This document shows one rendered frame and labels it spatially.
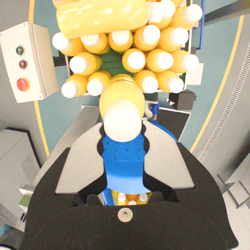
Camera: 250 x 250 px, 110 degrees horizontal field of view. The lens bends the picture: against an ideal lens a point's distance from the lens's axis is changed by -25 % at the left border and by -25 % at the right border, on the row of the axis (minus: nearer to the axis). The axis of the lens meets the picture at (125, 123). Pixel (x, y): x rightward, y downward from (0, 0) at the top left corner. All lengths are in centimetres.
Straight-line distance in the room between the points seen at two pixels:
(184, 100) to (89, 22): 37
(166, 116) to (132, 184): 125
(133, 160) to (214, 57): 166
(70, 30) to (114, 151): 29
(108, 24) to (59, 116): 159
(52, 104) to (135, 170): 156
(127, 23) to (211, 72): 161
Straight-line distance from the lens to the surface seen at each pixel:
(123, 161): 31
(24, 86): 37
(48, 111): 181
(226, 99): 211
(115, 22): 25
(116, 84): 16
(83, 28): 25
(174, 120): 154
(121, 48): 33
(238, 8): 54
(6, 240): 68
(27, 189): 72
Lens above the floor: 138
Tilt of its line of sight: 61 degrees down
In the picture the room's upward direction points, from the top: 176 degrees clockwise
